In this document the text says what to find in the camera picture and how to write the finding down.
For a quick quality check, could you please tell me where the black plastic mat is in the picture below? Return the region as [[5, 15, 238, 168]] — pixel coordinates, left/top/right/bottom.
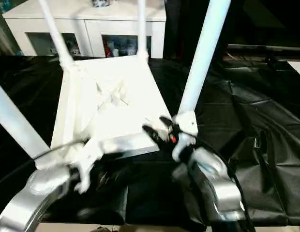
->
[[0, 54, 300, 227]]

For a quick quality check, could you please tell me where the black tall cabinet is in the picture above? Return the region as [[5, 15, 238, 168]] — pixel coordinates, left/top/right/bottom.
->
[[164, 0, 229, 58]]

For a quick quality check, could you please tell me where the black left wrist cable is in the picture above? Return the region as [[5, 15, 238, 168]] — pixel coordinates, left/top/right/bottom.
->
[[31, 141, 87, 160]]

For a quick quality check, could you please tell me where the white glass-door cabinet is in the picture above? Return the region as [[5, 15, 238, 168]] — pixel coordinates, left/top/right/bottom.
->
[[2, 0, 167, 58]]

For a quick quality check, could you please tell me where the black long bar device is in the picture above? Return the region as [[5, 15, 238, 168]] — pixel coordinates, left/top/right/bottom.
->
[[227, 44, 300, 53]]

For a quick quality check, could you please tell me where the black white crumpled bundle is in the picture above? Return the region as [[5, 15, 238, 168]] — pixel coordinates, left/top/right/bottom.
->
[[91, 0, 112, 7]]

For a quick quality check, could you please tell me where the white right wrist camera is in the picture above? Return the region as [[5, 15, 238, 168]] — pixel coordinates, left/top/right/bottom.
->
[[172, 111, 198, 161]]

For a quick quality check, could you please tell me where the white flat board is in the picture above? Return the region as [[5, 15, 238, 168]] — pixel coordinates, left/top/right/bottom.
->
[[287, 61, 300, 79]]

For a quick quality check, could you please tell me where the white plastic table top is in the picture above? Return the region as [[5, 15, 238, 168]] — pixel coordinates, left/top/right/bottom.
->
[[35, 55, 175, 171]]

